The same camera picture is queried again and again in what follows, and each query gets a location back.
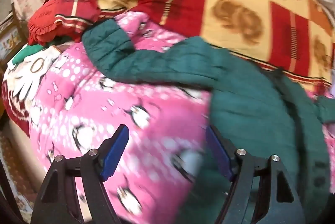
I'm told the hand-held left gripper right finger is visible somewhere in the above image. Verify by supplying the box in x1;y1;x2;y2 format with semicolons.
205;125;305;224

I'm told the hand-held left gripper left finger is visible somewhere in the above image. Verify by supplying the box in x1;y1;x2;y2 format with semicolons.
30;124;130;224

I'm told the green puffer jacket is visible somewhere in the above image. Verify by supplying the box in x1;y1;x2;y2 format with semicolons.
82;18;335;224

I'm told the pink penguin print blanket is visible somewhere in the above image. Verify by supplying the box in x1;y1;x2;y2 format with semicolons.
1;11;335;224

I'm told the red white patterned cloth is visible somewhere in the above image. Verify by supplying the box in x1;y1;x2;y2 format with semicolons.
2;80;30;137

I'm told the white green printed cloth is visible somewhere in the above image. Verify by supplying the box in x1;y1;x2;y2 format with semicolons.
6;44;62;101

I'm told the red ruffled pillow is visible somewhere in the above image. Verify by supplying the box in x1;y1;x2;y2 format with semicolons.
27;0;105;45

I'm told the wooden picture frame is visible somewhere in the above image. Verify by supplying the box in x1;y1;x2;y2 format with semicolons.
0;21;22;60

